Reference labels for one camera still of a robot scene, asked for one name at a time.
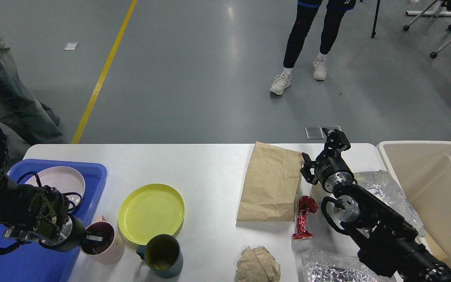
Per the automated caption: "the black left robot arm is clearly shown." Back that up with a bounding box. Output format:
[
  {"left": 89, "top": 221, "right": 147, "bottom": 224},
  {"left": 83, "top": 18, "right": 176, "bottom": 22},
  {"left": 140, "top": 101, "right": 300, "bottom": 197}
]
[{"left": 0, "top": 128, "right": 108, "bottom": 255}]

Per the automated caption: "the floor outlet plate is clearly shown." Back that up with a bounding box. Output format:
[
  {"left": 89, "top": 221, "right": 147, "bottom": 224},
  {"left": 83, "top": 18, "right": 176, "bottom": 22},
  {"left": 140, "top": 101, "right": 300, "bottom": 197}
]
[{"left": 305, "top": 126, "right": 342, "bottom": 140}]

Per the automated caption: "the clear plastic bag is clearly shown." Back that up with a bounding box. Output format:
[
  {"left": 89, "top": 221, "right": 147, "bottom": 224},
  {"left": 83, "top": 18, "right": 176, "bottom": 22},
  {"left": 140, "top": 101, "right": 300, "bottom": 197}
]
[{"left": 354, "top": 170, "right": 426, "bottom": 238}]

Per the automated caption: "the person in black leggings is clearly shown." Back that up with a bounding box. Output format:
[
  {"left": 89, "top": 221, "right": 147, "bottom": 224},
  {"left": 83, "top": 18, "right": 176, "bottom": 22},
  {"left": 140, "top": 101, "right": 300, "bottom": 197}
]
[{"left": 269, "top": 0, "right": 356, "bottom": 95}]

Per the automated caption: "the red foil wrapper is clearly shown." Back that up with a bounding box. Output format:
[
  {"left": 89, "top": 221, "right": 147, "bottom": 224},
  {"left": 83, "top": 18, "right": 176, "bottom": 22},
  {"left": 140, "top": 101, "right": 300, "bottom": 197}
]
[{"left": 292, "top": 195, "right": 319, "bottom": 240}]

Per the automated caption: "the dark teal mug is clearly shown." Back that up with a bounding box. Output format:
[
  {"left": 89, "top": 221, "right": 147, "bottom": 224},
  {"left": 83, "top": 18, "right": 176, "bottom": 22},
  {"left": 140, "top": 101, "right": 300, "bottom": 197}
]
[{"left": 136, "top": 234, "right": 183, "bottom": 278}]

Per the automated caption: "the beige plastic bin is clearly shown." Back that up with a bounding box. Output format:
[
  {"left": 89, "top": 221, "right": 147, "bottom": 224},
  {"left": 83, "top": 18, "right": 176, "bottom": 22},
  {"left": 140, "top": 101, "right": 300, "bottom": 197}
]
[{"left": 377, "top": 141, "right": 451, "bottom": 267}]

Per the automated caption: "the rolling chair base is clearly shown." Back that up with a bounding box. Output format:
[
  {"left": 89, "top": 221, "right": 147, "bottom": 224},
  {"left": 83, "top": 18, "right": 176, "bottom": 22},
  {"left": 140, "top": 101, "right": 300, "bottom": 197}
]
[{"left": 402, "top": 0, "right": 451, "bottom": 59}]

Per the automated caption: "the pink plate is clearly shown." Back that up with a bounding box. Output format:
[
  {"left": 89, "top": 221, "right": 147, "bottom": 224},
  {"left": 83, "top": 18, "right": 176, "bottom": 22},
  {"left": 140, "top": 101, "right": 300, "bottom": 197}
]
[{"left": 18, "top": 166, "right": 86, "bottom": 213}]

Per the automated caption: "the yellow plate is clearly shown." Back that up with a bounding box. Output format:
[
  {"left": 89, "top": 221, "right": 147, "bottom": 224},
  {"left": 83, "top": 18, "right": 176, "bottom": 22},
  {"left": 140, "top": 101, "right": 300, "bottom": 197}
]
[{"left": 118, "top": 184, "right": 185, "bottom": 245}]

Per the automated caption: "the black tripod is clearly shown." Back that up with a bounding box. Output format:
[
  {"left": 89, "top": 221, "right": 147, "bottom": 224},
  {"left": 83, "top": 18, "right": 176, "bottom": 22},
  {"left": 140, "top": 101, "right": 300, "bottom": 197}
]
[{"left": 371, "top": 0, "right": 381, "bottom": 38}]

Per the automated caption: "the pink mug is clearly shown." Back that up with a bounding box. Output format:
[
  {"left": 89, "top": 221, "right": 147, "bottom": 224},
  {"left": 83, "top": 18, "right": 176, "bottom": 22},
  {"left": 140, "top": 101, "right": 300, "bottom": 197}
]
[{"left": 80, "top": 216, "right": 124, "bottom": 265}]

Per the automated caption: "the person in baggy jeans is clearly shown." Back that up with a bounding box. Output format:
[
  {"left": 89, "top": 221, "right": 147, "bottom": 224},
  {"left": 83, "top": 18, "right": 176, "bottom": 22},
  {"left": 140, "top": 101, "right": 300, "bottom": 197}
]
[{"left": 0, "top": 32, "right": 66, "bottom": 146}]

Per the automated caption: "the flat brown paper bag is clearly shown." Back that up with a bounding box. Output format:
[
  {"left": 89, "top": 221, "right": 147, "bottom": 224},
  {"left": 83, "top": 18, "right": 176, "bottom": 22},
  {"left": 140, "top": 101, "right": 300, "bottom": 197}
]
[{"left": 236, "top": 142, "right": 303, "bottom": 222}]

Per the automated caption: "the blue plastic tray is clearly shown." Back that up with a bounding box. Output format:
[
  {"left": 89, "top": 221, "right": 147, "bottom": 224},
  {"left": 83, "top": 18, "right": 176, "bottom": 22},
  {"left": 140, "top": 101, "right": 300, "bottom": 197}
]
[{"left": 0, "top": 159, "right": 107, "bottom": 282}]

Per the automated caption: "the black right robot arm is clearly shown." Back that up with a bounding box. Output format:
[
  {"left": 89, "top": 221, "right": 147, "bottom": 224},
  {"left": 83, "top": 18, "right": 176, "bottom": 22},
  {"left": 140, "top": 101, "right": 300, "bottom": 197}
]
[{"left": 300, "top": 127, "right": 451, "bottom": 282}]

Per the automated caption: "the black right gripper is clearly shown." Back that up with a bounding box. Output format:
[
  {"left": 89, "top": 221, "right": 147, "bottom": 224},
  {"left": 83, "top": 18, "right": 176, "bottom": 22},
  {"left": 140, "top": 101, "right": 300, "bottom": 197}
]
[{"left": 300, "top": 127, "right": 356, "bottom": 194}]

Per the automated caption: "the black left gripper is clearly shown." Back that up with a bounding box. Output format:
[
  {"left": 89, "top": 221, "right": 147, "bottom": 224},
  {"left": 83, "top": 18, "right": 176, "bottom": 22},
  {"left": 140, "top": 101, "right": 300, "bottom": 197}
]
[{"left": 40, "top": 213, "right": 105, "bottom": 252}]

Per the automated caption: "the crumpled brown paper ball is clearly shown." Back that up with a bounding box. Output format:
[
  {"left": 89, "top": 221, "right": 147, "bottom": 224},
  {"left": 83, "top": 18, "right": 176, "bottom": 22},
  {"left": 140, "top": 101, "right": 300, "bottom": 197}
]
[{"left": 236, "top": 246, "right": 281, "bottom": 282}]

